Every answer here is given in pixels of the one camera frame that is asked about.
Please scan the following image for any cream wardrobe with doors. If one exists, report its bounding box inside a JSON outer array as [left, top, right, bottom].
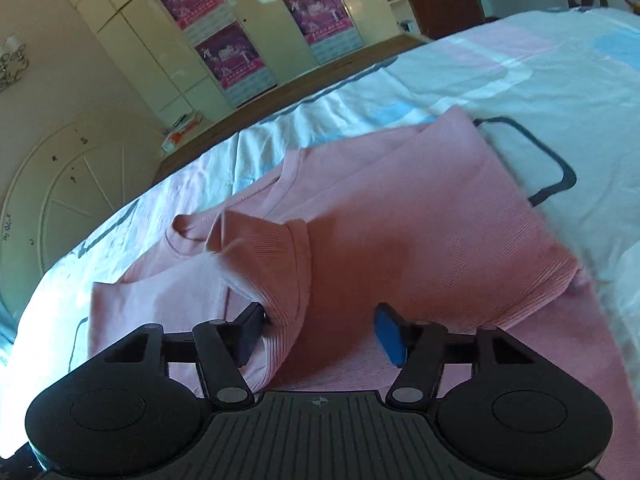
[[70, 0, 400, 124]]

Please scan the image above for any pink sweatshirt with mouse logo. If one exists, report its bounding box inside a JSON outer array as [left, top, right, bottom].
[[88, 108, 639, 445]]

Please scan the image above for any dark wooden bed frame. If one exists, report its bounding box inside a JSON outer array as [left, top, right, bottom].
[[152, 32, 431, 185]]

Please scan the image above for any right purple calendar poster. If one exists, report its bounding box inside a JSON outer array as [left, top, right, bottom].
[[282, 0, 363, 64]]

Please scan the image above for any left purple calendar poster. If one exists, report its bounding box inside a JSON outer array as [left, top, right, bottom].
[[160, 0, 277, 107]]

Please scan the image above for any cream corner shelf unit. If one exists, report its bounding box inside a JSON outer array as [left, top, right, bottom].
[[387, 0, 420, 32]]

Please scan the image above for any cream arched headboard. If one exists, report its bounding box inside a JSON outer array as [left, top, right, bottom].
[[1, 108, 162, 287]]

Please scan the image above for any patterned light bed sheet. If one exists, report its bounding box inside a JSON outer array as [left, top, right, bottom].
[[8, 6, 640, 391]]

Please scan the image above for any purple calendar poster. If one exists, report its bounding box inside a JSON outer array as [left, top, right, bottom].
[[160, 0, 277, 107], [282, 0, 363, 64]]

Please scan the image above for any stack of boxes and books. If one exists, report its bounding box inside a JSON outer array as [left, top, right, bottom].
[[160, 112, 203, 154]]

